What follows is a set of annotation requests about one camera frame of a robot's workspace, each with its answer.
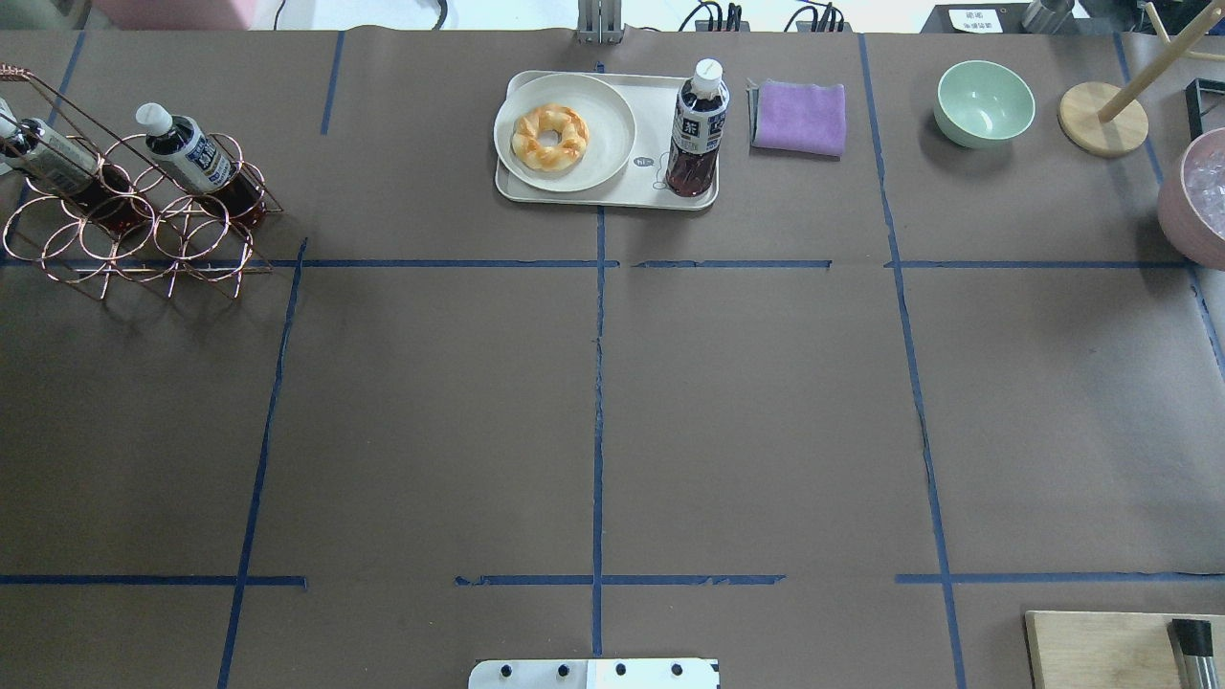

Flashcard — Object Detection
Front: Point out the tea bottle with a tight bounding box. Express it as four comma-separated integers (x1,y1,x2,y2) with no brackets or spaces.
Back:
134,103,267,230
665,56,730,199
1,115,153,235

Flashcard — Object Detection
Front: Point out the beige tray with bunny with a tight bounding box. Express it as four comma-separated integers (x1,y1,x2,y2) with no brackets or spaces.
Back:
492,70,719,212

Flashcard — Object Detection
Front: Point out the glazed twisted donut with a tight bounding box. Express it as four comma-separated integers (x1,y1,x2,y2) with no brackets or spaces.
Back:
511,103,590,173

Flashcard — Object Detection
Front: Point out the beige round plate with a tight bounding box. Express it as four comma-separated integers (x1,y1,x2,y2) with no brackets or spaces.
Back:
492,74,637,192

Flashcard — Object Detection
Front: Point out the purple folded cloth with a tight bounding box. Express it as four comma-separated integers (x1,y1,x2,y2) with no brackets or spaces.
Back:
747,81,846,158

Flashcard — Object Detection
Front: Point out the mint green bowl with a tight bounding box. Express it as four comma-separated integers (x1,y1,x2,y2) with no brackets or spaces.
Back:
933,60,1036,150

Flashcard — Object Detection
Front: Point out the wooden cup tree stand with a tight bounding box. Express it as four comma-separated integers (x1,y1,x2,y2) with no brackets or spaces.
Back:
1058,1,1223,161

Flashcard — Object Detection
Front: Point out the wooden cutting board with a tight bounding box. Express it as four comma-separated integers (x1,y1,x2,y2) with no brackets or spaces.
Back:
1024,611,1223,688

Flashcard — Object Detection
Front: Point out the pink bowl of ice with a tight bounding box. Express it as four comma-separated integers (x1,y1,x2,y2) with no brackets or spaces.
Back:
1158,129,1224,272

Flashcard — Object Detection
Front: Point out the pink storage box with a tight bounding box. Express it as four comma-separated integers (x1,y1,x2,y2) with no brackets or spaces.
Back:
92,0,258,31

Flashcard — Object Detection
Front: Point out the steel muddler black tip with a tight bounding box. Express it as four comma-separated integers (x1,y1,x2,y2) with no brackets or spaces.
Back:
1169,618,1223,688

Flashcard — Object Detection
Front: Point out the aluminium frame post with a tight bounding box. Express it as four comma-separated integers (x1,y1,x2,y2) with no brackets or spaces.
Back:
576,0,625,45

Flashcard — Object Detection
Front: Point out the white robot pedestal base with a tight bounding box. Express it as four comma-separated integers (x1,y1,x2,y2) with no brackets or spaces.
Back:
467,657,722,688

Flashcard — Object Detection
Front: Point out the copper wire bottle rack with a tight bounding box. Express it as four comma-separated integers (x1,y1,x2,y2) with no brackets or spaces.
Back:
2,64,281,300

